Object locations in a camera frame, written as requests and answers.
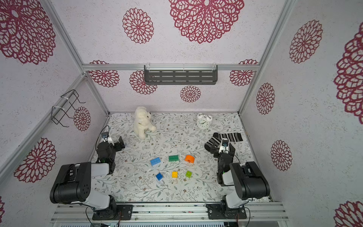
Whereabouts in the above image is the orange rounded lego brick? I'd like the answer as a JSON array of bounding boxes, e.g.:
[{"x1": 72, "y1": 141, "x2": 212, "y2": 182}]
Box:
[{"x1": 184, "y1": 155, "x2": 195, "y2": 164}]

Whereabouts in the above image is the light blue long lego brick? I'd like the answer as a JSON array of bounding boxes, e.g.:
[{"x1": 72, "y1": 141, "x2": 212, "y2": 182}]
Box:
[{"x1": 150, "y1": 157, "x2": 161, "y2": 166}]

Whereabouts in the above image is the lime green small lego brick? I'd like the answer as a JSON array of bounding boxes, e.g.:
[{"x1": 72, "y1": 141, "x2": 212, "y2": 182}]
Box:
[{"x1": 186, "y1": 171, "x2": 192, "y2": 178}]

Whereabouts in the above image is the dark blue small lego brick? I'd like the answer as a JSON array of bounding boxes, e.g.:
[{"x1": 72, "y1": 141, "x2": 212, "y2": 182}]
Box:
[{"x1": 156, "y1": 173, "x2": 163, "y2": 181}]

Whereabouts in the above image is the yellow small lego brick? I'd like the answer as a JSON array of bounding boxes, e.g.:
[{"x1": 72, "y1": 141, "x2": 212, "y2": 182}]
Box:
[{"x1": 172, "y1": 171, "x2": 178, "y2": 178}]

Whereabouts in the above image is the green long lego brick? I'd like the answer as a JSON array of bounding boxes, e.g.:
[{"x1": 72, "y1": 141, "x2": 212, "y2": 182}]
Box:
[{"x1": 168, "y1": 155, "x2": 179, "y2": 162}]

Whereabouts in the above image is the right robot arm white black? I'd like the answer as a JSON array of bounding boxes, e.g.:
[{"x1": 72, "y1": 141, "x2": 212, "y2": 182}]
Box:
[{"x1": 206, "y1": 146, "x2": 270, "y2": 220}]

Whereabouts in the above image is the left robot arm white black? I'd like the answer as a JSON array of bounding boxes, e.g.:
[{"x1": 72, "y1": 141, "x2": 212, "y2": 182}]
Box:
[{"x1": 50, "y1": 137, "x2": 125, "y2": 220}]

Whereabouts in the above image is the black grey striped sock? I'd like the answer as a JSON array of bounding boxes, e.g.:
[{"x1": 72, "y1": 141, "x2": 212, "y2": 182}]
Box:
[{"x1": 204, "y1": 132, "x2": 244, "y2": 152}]

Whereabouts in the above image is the white plush teddy bear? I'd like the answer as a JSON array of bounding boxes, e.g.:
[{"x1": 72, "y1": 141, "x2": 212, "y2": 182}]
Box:
[{"x1": 134, "y1": 107, "x2": 157, "y2": 140}]

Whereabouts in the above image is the white alarm clock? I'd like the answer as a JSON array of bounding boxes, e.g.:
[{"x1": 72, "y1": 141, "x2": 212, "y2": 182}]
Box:
[{"x1": 196, "y1": 113, "x2": 213, "y2": 130}]

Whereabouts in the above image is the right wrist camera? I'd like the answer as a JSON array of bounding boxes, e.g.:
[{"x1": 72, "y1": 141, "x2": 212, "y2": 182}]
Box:
[{"x1": 218, "y1": 138, "x2": 230, "y2": 154}]

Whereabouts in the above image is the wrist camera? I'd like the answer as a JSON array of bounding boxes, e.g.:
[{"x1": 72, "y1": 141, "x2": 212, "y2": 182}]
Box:
[
  {"x1": 218, "y1": 138, "x2": 230, "y2": 154},
  {"x1": 101, "y1": 131, "x2": 114, "y2": 144}
]

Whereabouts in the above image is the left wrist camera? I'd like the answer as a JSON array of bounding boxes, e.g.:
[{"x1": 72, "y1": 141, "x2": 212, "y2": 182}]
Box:
[{"x1": 101, "y1": 131, "x2": 114, "y2": 144}]

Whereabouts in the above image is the black wire wall rack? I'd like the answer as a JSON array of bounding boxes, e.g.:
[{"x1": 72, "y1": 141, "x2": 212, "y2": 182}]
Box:
[{"x1": 50, "y1": 89, "x2": 85, "y2": 128}]

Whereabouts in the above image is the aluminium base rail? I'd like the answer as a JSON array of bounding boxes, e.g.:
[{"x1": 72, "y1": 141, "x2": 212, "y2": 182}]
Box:
[{"x1": 50, "y1": 201, "x2": 289, "y2": 223}]

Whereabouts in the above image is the grey metal wall shelf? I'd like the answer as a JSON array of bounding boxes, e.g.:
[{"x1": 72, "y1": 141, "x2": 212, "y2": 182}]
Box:
[{"x1": 144, "y1": 65, "x2": 218, "y2": 85}]

